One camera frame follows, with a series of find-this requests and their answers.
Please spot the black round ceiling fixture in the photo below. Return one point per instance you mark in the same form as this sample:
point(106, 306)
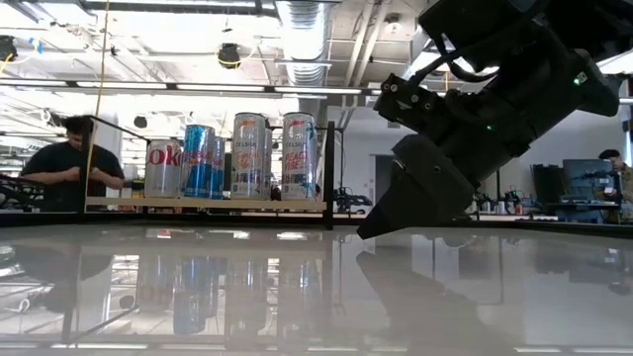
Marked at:
point(140, 121)

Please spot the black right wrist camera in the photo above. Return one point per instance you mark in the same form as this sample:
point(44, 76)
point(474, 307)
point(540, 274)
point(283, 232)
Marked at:
point(410, 101)

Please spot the black desk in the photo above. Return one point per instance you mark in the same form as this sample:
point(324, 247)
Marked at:
point(573, 206)

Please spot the dark computer monitor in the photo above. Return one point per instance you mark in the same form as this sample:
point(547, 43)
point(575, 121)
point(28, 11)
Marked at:
point(588, 170)

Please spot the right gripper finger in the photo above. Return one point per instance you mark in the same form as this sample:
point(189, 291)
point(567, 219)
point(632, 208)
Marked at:
point(425, 183)

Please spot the silver ventilation duct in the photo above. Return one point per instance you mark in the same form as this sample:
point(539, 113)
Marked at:
point(304, 49)

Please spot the black metal table frame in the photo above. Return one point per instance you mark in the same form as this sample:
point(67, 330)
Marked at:
point(148, 218)

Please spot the black overhead camera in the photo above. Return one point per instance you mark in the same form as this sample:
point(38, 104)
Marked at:
point(229, 55)

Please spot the silver Diet Coke can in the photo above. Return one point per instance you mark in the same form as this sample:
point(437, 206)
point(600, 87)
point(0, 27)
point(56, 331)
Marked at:
point(163, 173)

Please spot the black background robot arm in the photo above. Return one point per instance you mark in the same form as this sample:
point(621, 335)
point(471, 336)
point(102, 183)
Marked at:
point(353, 202)
point(15, 195)

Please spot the person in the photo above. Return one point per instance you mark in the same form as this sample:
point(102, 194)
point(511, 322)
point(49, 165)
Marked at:
point(618, 180)
point(54, 163)

